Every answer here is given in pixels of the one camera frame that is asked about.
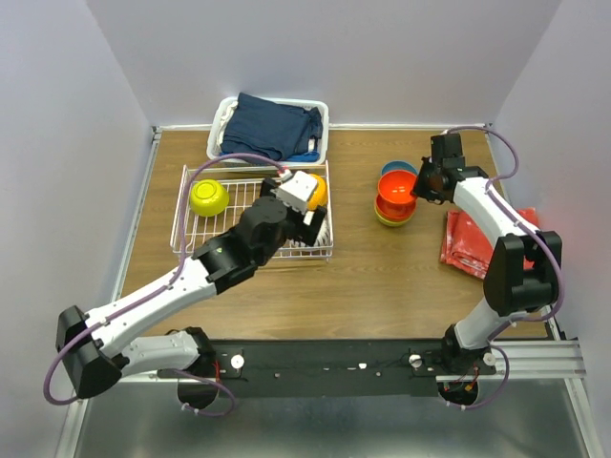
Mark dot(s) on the lime green bowl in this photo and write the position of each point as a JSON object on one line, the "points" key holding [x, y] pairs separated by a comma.
{"points": [[392, 221]]}

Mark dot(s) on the yellow orange bowl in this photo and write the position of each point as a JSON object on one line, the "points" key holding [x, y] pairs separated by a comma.
{"points": [[320, 194]]}

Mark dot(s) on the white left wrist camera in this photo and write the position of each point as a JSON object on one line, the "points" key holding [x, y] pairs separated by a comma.
{"points": [[296, 189]]}

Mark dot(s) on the red plastic bag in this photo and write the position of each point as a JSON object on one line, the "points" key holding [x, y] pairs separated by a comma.
{"points": [[464, 246]]}

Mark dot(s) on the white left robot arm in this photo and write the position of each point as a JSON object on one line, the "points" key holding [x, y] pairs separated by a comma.
{"points": [[99, 347]]}

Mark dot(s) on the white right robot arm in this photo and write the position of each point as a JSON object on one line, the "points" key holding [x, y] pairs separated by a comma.
{"points": [[524, 273]]}

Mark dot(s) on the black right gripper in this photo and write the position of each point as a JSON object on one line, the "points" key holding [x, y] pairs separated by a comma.
{"points": [[419, 188]]}

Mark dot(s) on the white wire dish rack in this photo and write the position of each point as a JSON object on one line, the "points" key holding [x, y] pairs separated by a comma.
{"points": [[243, 182]]}

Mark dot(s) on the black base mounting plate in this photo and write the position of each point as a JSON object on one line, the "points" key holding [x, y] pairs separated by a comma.
{"points": [[344, 368]]}

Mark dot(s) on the blue bowl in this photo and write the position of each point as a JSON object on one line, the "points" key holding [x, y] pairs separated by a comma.
{"points": [[396, 165]]}

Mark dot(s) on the dark blue folded cloth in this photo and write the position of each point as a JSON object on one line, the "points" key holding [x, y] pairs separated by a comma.
{"points": [[278, 131]]}

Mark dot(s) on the aluminium frame rail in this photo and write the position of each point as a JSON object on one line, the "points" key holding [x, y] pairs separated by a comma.
{"points": [[549, 362]]}

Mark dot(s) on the white black striped bowl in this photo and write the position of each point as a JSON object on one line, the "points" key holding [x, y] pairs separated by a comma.
{"points": [[323, 237]]}

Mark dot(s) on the white plastic basket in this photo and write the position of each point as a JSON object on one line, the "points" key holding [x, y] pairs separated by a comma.
{"points": [[227, 105]]}

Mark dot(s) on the red orange bowl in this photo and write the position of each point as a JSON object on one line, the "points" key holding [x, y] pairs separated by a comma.
{"points": [[392, 209], [397, 186]]}

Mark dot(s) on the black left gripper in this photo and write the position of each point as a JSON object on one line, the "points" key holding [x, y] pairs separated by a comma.
{"points": [[304, 233]]}

